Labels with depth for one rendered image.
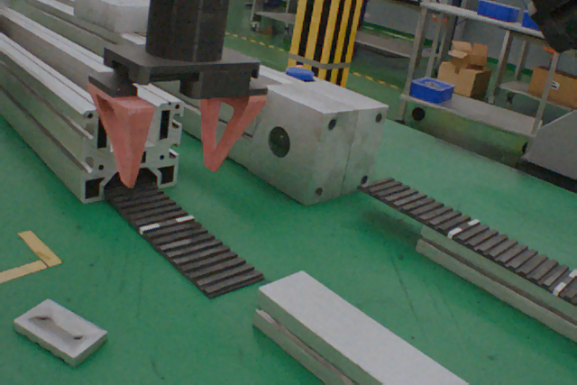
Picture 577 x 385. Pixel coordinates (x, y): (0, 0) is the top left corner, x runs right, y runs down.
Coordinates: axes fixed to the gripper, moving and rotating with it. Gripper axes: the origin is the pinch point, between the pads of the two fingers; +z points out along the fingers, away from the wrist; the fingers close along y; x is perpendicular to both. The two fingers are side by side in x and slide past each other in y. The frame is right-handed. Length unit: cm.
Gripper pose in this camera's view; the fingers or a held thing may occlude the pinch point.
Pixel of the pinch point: (171, 167)
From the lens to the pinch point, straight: 43.8
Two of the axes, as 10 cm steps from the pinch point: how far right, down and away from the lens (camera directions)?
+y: -7.2, 1.5, -6.7
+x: 6.7, 3.8, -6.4
